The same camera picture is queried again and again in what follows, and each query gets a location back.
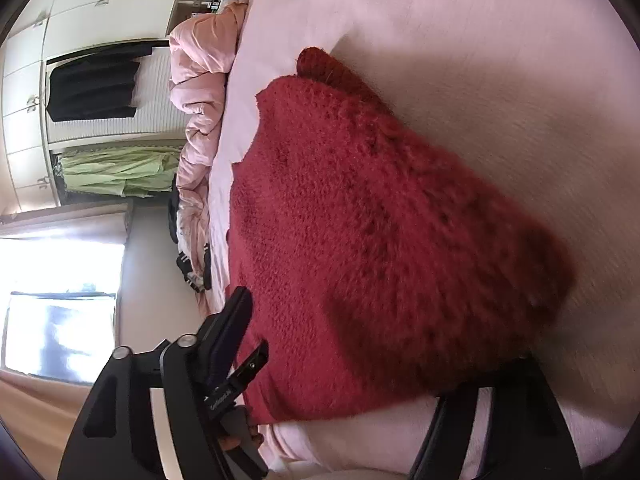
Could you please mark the person's left hand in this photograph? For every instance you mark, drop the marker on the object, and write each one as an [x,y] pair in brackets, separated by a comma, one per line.
[235,442]

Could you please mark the dark red knitted cardigan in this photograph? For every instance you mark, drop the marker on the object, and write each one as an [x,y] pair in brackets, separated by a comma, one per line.
[375,235]

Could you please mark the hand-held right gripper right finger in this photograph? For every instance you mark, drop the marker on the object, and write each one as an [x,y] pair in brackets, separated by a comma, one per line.
[520,410]

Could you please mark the black hanging garment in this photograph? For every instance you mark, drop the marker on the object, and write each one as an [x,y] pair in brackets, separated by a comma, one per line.
[90,90]

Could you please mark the pink quilted duvet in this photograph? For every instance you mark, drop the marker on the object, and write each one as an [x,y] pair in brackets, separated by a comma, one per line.
[200,85]

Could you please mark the white wardrobe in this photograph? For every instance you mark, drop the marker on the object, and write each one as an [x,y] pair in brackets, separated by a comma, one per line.
[100,10]

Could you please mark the light green garment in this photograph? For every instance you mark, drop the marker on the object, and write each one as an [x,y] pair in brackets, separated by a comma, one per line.
[115,170]

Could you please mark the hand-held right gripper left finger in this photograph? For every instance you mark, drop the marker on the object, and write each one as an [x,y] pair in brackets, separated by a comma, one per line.
[232,320]

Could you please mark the black and white clothing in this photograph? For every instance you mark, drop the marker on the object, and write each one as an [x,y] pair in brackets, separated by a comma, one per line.
[192,265]

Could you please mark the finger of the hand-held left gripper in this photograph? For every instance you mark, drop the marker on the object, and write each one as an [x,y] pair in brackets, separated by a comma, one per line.
[250,362]

